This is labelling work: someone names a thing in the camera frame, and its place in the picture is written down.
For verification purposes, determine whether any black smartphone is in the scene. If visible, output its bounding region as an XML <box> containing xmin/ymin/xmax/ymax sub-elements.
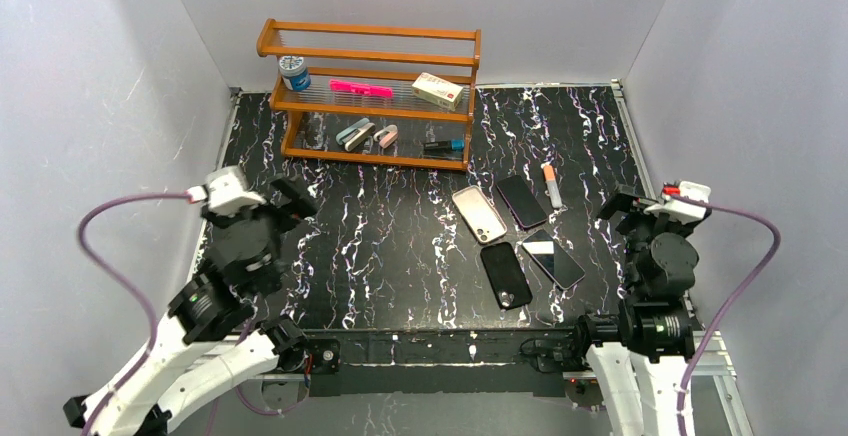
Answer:
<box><xmin>521</xmin><ymin>229</ymin><xmax>585</xmax><ymax>290</ymax></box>

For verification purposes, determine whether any phone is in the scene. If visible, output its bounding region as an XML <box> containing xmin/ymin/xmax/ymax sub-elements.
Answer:
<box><xmin>495</xmin><ymin>175</ymin><xmax>548</xmax><ymax>229</ymax></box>

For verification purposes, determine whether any pink phone case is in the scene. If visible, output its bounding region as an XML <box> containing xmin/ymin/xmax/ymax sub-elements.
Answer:
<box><xmin>451</xmin><ymin>185</ymin><xmax>507</xmax><ymax>245</ymax></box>

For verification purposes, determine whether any black phone case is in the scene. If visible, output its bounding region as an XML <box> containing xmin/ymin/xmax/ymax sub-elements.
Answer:
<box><xmin>480</xmin><ymin>241</ymin><xmax>533</xmax><ymax>310</ymax></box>

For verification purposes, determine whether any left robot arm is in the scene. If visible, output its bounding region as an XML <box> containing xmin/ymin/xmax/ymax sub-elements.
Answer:
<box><xmin>63</xmin><ymin>166</ymin><xmax>318</xmax><ymax>435</ymax></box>

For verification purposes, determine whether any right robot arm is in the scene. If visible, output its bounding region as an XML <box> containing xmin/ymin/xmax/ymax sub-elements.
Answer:
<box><xmin>573</xmin><ymin>182</ymin><xmax>711</xmax><ymax>435</ymax></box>

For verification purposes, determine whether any orange white glue stick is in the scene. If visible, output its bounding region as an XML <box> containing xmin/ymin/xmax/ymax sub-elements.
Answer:
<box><xmin>541</xmin><ymin>163</ymin><xmax>563</xmax><ymax>210</ymax></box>

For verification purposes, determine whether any teal grey stapler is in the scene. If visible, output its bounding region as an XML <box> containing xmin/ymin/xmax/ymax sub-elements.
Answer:
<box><xmin>336</xmin><ymin>118</ymin><xmax>375</xmax><ymax>152</ymax></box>

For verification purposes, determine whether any pink plastic tool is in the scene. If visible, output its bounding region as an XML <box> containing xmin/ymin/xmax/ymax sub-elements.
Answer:
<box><xmin>329</xmin><ymin>79</ymin><xmax>394</xmax><ymax>99</ymax></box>

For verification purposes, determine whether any blue white round jar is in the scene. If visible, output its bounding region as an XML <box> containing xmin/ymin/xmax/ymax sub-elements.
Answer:
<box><xmin>277</xmin><ymin>55</ymin><xmax>311</xmax><ymax>92</ymax></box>

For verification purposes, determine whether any black blue marker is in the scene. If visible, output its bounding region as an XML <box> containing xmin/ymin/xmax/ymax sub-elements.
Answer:
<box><xmin>422</xmin><ymin>139</ymin><xmax>465</xmax><ymax>154</ymax></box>

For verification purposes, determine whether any orange wooden shelf rack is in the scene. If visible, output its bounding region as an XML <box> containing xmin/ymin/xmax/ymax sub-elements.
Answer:
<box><xmin>256</xmin><ymin>19</ymin><xmax>482</xmax><ymax>171</ymax></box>

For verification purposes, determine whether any white cardboard box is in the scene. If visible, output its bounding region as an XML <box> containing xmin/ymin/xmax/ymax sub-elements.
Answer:
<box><xmin>411</xmin><ymin>72</ymin><xmax>463</xmax><ymax>111</ymax></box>

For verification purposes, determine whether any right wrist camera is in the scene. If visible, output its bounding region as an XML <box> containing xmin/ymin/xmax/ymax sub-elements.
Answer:
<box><xmin>644</xmin><ymin>181</ymin><xmax>712</xmax><ymax>224</ymax></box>

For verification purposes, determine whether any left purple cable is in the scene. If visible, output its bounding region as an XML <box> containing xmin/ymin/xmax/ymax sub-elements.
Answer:
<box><xmin>77</xmin><ymin>192</ymin><xmax>200</xmax><ymax>436</ymax></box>

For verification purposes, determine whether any purple cable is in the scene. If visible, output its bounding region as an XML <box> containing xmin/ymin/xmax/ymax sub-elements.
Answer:
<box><xmin>672</xmin><ymin>195</ymin><xmax>783</xmax><ymax>436</ymax></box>
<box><xmin>77</xmin><ymin>192</ymin><xmax>200</xmax><ymax>436</ymax></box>

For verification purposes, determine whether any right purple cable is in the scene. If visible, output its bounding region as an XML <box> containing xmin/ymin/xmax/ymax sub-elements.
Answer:
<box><xmin>672</xmin><ymin>195</ymin><xmax>783</xmax><ymax>436</ymax></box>

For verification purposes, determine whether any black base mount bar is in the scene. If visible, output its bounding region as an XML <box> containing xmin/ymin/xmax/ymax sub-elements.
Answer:
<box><xmin>306</xmin><ymin>329</ymin><xmax>589</xmax><ymax>397</ymax></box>

